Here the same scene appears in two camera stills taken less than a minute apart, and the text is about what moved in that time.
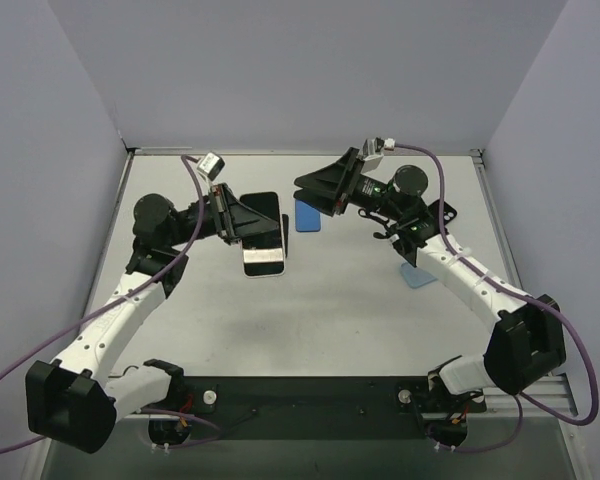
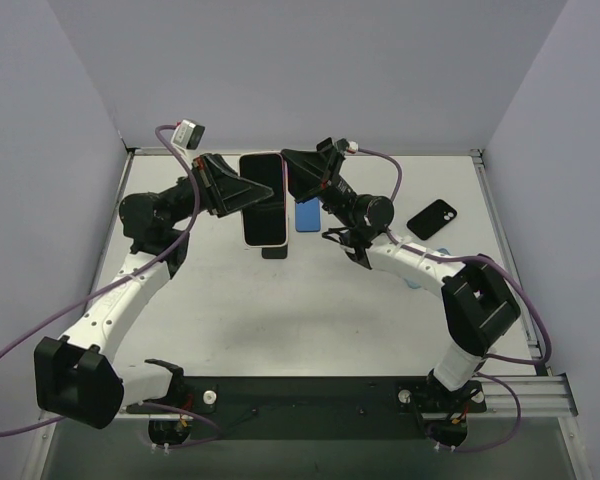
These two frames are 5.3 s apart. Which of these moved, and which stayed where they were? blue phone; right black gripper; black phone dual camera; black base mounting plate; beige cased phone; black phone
Moved: black phone; beige cased phone; right black gripper
Stayed: black base mounting plate; black phone dual camera; blue phone
